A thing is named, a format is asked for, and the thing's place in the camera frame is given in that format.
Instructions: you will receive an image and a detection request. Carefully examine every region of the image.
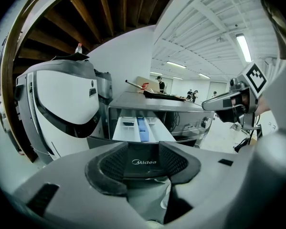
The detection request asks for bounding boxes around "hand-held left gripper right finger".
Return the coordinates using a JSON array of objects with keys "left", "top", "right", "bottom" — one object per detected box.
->
[{"left": 158, "top": 132, "right": 286, "bottom": 229}]

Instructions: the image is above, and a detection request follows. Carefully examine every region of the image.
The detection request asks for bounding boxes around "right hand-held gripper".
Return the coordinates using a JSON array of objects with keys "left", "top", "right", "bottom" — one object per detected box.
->
[{"left": 201, "top": 61, "right": 269, "bottom": 130}]

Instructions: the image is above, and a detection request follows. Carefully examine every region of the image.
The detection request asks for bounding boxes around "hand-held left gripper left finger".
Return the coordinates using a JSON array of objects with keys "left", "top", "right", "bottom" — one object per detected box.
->
[{"left": 11, "top": 140, "right": 158, "bottom": 229}]

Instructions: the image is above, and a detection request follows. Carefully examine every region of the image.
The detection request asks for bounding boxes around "white detergent drawer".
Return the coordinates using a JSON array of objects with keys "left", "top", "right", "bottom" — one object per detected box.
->
[{"left": 86, "top": 115, "right": 198, "bottom": 182}]

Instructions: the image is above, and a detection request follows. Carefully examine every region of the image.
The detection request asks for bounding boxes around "person's right forearm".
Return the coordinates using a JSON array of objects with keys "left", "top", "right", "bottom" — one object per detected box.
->
[{"left": 257, "top": 97, "right": 272, "bottom": 116}]

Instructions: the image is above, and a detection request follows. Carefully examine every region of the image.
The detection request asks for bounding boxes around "dark grey front-load washing machine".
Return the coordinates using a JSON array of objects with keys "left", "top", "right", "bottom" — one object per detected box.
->
[{"left": 106, "top": 90, "right": 215, "bottom": 150}]

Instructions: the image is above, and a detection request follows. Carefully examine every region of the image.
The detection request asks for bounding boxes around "large open cardboard box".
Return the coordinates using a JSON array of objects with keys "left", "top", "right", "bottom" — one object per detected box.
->
[{"left": 135, "top": 75, "right": 163, "bottom": 94}]

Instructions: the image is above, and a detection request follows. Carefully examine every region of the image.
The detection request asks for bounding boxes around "metal pipe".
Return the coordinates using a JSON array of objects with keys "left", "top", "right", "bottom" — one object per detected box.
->
[{"left": 125, "top": 79, "right": 144, "bottom": 91}]

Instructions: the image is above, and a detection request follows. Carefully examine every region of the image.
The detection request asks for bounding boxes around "white and black washing machine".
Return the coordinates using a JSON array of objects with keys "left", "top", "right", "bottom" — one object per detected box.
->
[{"left": 14, "top": 59, "right": 103, "bottom": 165}]

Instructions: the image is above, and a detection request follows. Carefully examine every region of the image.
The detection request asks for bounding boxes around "dark grey appliance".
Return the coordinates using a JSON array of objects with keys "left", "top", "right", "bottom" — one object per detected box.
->
[{"left": 93, "top": 68, "right": 114, "bottom": 105}]

